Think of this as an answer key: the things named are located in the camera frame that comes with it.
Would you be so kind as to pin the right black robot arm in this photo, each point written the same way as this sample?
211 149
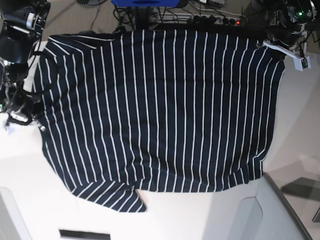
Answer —
23 23

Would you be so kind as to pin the grey robot base cover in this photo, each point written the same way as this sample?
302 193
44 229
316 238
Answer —
12 224
269 216

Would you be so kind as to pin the black power strip red light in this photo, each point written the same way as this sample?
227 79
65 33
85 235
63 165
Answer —
216 20

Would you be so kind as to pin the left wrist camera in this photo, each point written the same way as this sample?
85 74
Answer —
306 63

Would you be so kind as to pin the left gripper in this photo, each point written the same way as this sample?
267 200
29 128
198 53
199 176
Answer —
286 40

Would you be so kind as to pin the navy white striped t-shirt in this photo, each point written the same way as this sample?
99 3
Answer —
178 111

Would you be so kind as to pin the black table leg post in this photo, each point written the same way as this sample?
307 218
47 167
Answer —
142 17

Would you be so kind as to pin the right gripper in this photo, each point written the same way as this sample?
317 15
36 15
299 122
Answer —
20 111

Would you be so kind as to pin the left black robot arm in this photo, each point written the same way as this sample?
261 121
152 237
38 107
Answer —
294 23

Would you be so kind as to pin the blue box with oval hole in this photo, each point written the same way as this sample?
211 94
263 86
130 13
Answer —
145 3

